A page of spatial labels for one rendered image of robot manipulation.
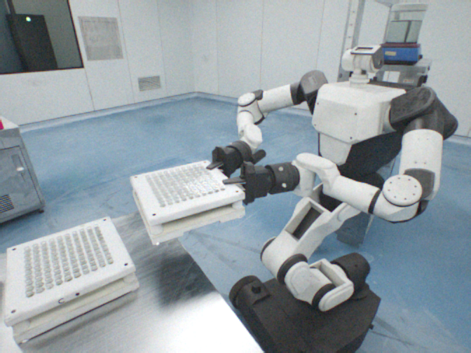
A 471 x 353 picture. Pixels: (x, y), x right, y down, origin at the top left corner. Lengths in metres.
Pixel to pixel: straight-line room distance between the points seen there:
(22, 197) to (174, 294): 2.20
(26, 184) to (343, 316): 2.42
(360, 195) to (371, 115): 0.28
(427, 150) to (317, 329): 0.96
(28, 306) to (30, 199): 2.13
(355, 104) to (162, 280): 0.75
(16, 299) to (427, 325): 1.79
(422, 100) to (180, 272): 0.78
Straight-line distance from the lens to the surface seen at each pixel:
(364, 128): 0.95
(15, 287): 0.78
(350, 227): 2.14
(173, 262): 0.80
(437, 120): 0.90
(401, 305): 1.97
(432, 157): 0.83
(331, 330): 1.50
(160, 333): 0.67
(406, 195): 0.74
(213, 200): 0.68
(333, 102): 1.00
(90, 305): 0.75
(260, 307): 1.49
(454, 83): 4.95
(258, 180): 0.76
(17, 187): 2.75
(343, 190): 0.79
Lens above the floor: 1.37
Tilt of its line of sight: 27 degrees down
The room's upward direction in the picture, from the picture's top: straight up
